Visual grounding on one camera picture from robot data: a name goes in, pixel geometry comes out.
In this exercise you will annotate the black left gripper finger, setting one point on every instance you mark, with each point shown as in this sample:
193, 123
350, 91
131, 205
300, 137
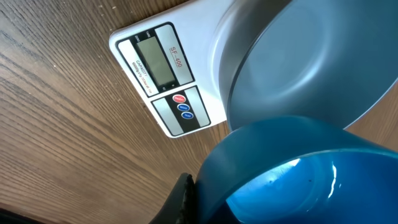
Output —
180, 206

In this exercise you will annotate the blue plastic measuring scoop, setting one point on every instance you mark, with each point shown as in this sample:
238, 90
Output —
297, 170

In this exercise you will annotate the white digital kitchen scale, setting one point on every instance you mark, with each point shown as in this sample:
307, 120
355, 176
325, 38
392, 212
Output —
172, 59

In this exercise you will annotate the teal metal bowl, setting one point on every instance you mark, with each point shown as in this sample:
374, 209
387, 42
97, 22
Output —
331, 60

